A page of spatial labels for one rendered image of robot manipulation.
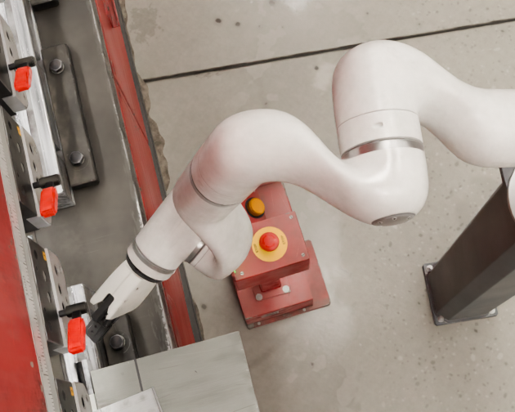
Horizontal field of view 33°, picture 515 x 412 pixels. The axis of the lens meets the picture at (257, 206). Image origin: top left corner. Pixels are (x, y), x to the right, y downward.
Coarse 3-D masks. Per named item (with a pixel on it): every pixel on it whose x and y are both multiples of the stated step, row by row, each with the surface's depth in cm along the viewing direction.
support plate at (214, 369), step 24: (144, 360) 149; (168, 360) 149; (192, 360) 149; (216, 360) 148; (240, 360) 148; (96, 384) 148; (120, 384) 148; (144, 384) 148; (168, 384) 148; (192, 384) 148; (216, 384) 147; (240, 384) 147; (168, 408) 147; (192, 408) 147; (216, 408) 146; (240, 408) 146
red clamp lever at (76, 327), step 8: (72, 304) 126; (80, 304) 125; (64, 312) 125; (72, 312) 125; (80, 312) 125; (72, 320) 123; (80, 320) 123; (72, 328) 121; (80, 328) 121; (72, 336) 120; (80, 336) 120; (72, 344) 119; (80, 344) 119; (72, 352) 119
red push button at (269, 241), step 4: (268, 232) 174; (264, 236) 173; (268, 236) 173; (272, 236) 173; (276, 236) 173; (260, 240) 173; (264, 240) 173; (268, 240) 173; (272, 240) 173; (276, 240) 173; (260, 244) 173; (264, 244) 173; (268, 244) 173; (272, 244) 173; (276, 244) 173; (264, 248) 173; (268, 248) 173; (272, 248) 173; (276, 248) 173
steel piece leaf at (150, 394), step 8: (144, 392) 147; (152, 392) 147; (128, 400) 147; (136, 400) 147; (144, 400) 147; (152, 400) 147; (104, 408) 147; (112, 408) 147; (120, 408) 147; (128, 408) 147; (136, 408) 147; (144, 408) 147; (152, 408) 147; (160, 408) 146
